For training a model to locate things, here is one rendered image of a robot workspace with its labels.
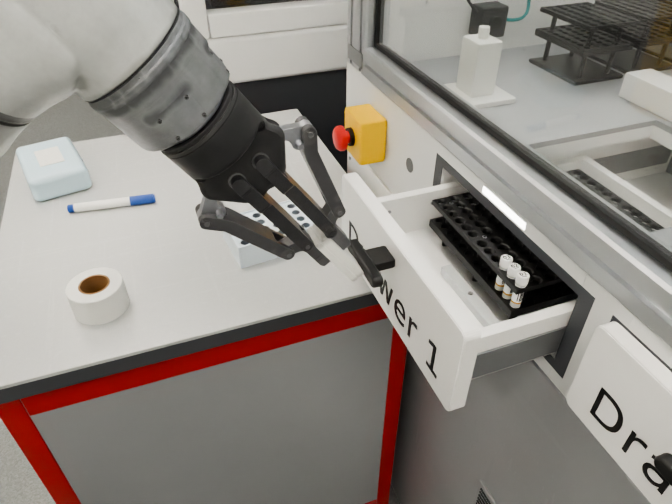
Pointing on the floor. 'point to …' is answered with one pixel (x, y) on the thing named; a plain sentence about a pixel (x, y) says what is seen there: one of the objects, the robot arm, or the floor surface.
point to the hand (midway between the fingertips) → (336, 251)
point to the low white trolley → (190, 350)
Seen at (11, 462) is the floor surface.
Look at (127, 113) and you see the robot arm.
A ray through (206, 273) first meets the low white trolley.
